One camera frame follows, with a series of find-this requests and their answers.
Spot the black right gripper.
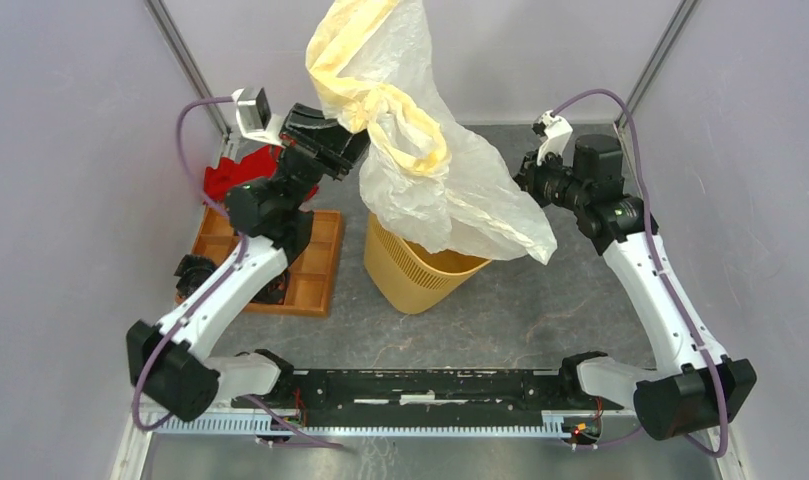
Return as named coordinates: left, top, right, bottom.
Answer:
left=500, top=147, right=589, bottom=213

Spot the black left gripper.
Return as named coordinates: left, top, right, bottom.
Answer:
left=272, top=102, right=390, bottom=213

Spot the translucent white trash bag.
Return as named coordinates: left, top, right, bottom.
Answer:
left=305, top=1, right=558, bottom=263

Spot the yellow plastic trash bin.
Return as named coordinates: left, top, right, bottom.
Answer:
left=364, top=213, right=491, bottom=314

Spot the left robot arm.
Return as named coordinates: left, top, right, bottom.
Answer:
left=126, top=100, right=370, bottom=431

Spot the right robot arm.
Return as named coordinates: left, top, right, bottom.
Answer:
left=515, top=134, right=757, bottom=440

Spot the black trash bag roll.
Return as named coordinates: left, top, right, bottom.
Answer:
left=251, top=270, right=290, bottom=305
left=174, top=254, right=217, bottom=299

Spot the red cloth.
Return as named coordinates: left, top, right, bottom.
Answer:
left=203, top=145, right=284, bottom=204

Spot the wooden compartment tray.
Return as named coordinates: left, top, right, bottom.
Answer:
left=191, top=207, right=345, bottom=317

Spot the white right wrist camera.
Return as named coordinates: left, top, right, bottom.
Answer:
left=532, top=110, right=573, bottom=165

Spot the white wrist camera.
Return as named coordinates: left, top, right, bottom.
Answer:
left=532, top=110, right=573, bottom=165
left=231, top=87, right=284, bottom=147

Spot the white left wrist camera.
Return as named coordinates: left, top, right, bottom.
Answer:
left=231, top=87, right=284, bottom=147

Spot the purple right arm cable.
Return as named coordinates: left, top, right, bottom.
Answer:
left=552, top=88, right=731, bottom=460

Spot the right aluminium frame post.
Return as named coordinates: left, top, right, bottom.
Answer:
left=625, top=0, right=701, bottom=116

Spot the aluminium frame post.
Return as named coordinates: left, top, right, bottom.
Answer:
left=625, top=0, right=701, bottom=116
left=144, top=0, right=213, bottom=99

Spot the left aluminium frame post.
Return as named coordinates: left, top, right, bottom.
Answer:
left=144, top=0, right=213, bottom=99

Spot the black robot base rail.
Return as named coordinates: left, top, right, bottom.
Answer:
left=262, top=369, right=620, bottom=427

